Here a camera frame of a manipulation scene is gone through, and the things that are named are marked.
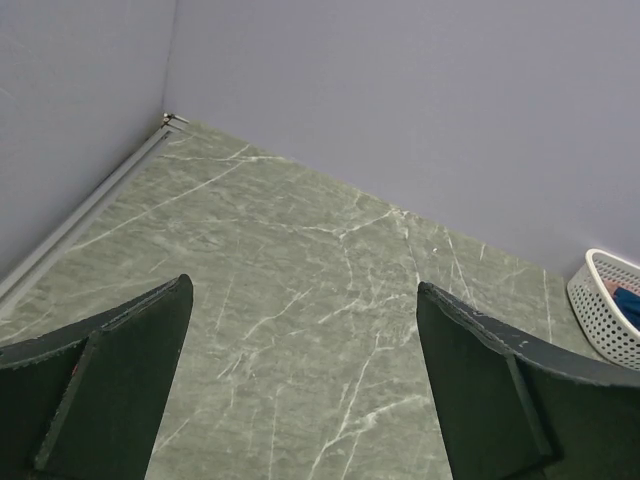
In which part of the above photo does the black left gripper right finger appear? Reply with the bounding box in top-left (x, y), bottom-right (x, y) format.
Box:
top-left (416, 282), bottom-right (639, 480)

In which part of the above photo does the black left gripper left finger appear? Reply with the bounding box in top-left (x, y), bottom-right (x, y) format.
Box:
top-left (1, 274), bottom-right (193, 479)

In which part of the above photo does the blue printed t-shirt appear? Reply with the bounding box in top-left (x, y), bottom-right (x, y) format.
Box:
top-left (613, 297), bottom-right (640, 330)

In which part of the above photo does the white perforated plastic basket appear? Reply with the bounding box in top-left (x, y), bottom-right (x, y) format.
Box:
top-left (566, 248), bottom-right (639, 370)

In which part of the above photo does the pink t-shirt in basket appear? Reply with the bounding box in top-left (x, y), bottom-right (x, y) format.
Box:
top-left (603, 280), bottom-right (639, 301)

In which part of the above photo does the aluminium rail at table edge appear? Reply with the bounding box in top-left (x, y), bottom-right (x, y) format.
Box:
top-left (1, 114), bottom-right (189, 318)

